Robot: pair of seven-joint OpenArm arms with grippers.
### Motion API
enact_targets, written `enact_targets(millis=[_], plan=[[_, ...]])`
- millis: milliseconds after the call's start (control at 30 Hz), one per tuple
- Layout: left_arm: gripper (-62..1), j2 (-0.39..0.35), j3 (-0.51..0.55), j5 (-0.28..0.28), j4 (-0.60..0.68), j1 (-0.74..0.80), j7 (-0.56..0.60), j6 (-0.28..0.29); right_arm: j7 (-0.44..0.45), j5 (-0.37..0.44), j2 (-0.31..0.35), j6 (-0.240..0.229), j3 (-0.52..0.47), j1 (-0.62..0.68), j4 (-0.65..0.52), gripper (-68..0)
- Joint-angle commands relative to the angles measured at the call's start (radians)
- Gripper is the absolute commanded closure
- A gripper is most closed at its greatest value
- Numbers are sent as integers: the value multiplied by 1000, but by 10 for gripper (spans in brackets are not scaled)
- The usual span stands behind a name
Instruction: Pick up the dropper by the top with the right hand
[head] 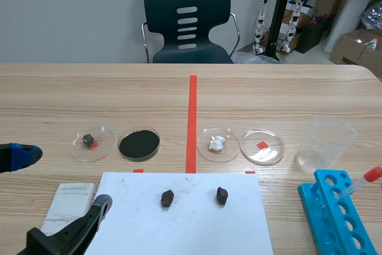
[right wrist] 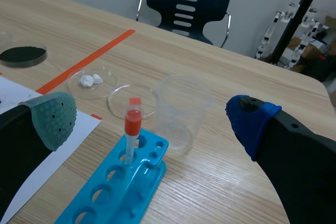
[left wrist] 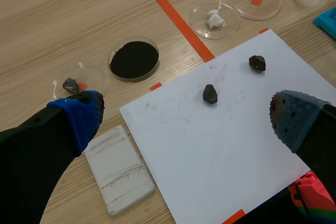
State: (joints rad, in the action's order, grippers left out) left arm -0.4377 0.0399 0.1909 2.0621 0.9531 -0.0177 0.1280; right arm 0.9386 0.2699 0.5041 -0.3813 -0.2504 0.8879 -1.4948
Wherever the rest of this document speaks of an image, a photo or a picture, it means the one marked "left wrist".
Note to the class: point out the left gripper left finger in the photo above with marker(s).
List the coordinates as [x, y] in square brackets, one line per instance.
[39, 150]

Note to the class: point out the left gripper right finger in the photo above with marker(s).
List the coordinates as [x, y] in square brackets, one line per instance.
[309, 129]

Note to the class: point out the red green blue brick block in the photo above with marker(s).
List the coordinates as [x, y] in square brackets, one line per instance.
[312, 197]

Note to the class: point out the small dark stone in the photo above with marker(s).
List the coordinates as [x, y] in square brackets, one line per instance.
[210, 94]
[257, 63]
[71, 85]

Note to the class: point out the small white tile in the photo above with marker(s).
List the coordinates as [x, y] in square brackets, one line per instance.
[118, 171]

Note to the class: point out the white sheet of paper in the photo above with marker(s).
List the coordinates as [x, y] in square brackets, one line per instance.
[218, 140]

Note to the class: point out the turquoise rack with round holes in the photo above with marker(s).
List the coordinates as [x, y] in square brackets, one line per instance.
[326, 22]

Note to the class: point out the glass dish with black powder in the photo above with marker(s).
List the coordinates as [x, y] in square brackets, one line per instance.
[134, 59]

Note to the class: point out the white lump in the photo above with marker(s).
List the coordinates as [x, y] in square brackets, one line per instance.
[214, 19]

